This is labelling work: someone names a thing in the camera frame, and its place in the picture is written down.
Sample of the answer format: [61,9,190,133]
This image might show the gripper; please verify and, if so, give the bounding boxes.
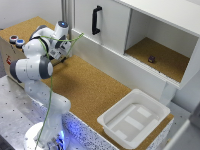
[47,39,69,63]

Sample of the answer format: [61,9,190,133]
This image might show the blue button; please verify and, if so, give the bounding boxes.
[15,38,26,48]

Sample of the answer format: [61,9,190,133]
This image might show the red button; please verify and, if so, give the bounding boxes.
[9,34,19,44]

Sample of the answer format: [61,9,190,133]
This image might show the white sliding door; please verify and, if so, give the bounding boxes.
[73,0,132,56]

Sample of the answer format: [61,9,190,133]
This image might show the purple block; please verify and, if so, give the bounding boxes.
[147,55,157,64]

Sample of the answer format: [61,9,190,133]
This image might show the white plastic box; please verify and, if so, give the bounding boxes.
[96,88,172,150]

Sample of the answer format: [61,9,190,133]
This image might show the white cabinet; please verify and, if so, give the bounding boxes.
[68,0,200,106]

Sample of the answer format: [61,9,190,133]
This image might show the green cable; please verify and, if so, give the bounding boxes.
[33,32,85,150]

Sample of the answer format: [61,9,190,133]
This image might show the black door handle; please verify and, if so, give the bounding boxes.
[91,5,104,36]

